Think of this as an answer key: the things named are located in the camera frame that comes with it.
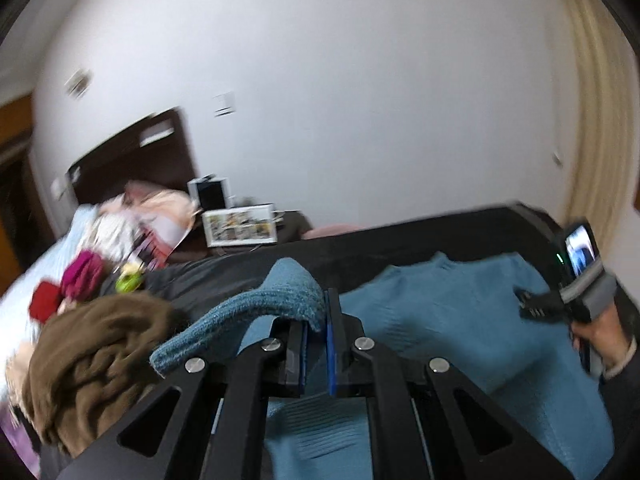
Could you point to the white wall switch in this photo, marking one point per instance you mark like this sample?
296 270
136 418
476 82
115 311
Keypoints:
225 104

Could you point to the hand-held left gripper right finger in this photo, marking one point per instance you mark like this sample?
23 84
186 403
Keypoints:
330 340

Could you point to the dark nightstand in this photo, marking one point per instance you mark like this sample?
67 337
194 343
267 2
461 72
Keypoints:
295 225

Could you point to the photo collage frame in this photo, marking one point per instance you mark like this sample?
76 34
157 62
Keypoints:
240 225

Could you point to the red garment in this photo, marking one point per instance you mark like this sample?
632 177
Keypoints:
45 302

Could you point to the pink striped pillow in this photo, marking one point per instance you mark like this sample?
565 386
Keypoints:
165 210

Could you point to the light blue bed sheet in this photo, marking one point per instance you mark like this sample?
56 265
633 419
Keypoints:
30 270

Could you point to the purple cloth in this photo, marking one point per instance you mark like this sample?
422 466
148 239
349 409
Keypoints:
20 440

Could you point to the white frame with dark screen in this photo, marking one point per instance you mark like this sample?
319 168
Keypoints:
212 195

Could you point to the blue knit sweater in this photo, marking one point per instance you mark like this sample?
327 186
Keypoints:
440 320

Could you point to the white bedside wall socket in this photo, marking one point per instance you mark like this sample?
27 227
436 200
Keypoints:
60 188

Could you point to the person's right forearm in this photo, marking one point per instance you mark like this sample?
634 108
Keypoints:
622 365

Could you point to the beige garment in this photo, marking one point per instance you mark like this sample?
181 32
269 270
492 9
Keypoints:
16 375

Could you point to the person's right hand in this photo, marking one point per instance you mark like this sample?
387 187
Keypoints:
605 340

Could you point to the flower wall decoration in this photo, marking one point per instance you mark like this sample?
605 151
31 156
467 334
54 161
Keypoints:
78 83

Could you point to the dark wooden headboard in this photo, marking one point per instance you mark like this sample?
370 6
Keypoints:
150 160

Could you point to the cream curtain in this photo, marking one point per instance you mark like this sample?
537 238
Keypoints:
595 110

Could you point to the brown fleece garment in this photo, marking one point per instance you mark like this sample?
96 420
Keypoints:
90 360

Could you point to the magenta garment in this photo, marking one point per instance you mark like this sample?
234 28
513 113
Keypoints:
82 272

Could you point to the wooden door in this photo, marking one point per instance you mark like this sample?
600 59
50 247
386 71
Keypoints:
636 199

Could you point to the green plush toy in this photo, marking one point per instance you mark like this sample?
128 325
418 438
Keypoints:
127 282

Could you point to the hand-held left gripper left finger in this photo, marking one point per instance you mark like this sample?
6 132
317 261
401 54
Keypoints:
301 360

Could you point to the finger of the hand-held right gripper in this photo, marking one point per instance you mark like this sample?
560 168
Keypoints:
540 305

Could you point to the pink cloth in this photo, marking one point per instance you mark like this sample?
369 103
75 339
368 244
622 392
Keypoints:
330 231

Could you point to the white patterned cloth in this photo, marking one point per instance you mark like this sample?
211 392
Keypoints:
112 232

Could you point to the wooden wardrobe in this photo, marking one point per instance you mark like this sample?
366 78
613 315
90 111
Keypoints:
15 115

